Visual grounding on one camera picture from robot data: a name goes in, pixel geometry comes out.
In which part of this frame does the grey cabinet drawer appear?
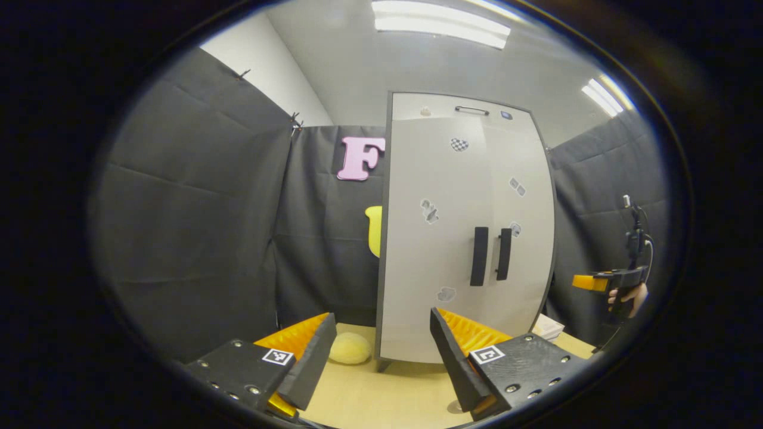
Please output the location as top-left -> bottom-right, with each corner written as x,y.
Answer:
390,92 -> 537,123

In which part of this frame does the black backdrop cloth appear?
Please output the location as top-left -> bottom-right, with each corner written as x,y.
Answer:
89,48 -> 668,364

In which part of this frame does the pale cover book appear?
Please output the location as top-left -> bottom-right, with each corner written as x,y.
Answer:
532,314 -> 566,342

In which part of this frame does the yellow round sponge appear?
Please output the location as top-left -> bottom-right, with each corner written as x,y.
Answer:
328,332 -> 373,365

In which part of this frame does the grey cabinet door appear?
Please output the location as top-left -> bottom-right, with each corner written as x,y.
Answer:
484,119 -> 556,337
379,116 -> 492,365

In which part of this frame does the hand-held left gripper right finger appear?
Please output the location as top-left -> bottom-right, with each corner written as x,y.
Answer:
430,307 -> 591,421

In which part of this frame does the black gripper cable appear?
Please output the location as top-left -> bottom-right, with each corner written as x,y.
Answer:
593,319 -> 629,353

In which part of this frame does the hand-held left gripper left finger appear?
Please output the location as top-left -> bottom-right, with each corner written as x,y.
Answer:
182,311 -> 337,418

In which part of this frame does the grey cabinet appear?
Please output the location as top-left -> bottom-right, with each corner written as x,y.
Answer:
374,89 -> 558,373

